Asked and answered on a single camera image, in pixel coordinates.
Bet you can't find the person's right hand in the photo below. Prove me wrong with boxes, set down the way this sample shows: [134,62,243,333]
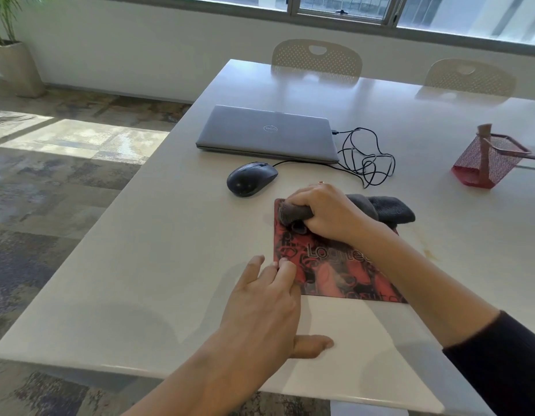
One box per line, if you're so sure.
[284,182,374,245]

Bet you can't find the person's left hand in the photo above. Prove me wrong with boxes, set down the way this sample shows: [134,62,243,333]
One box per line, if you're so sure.
[210,255,335,387]

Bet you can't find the red and black mouse pad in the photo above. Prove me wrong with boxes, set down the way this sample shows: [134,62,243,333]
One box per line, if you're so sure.
[273,198,409,305]

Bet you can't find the grey cloth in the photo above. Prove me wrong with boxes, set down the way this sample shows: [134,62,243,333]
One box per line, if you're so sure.
[278,193,416,233]

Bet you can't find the person's left forearm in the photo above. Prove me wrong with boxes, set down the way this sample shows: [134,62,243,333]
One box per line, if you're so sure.
[120,338,272,416]

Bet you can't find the person's right forearm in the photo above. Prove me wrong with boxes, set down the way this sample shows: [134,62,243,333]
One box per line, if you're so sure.
[356,218,501,348]

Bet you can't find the black computer mouse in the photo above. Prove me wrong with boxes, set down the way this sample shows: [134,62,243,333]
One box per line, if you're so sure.
[226,162,279,198]

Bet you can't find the grey laptop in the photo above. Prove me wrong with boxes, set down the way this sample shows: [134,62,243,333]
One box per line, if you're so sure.
[195,105,340,164]

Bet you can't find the beige perforated chair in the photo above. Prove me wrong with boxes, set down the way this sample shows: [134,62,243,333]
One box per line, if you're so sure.
[424,58,518,98]
[270,38,363,79]

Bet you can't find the red mesh pen holder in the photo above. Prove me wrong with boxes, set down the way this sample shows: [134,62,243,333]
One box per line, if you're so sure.
[451,133,532,190]

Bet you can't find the brown flat stick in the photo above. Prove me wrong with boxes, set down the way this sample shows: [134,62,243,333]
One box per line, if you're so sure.
[476,123,494,180]

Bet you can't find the black sleeve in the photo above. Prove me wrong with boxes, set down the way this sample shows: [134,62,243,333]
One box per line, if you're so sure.
[442,310,535,416]

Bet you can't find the thin dark rod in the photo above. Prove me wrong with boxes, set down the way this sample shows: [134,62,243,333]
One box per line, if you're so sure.
[483,138,535,162]

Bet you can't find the beige planter pot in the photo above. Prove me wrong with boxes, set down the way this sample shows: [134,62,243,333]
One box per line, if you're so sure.
[0,40,46,99]

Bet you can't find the green potted plant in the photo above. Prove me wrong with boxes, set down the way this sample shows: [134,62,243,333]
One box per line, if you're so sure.
[0,0,53,46]

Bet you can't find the black cable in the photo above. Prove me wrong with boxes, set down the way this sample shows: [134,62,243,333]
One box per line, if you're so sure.
[272,127,396,190]

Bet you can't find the grey window frame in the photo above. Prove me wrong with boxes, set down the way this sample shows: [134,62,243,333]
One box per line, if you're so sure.
[87,0,535,57]

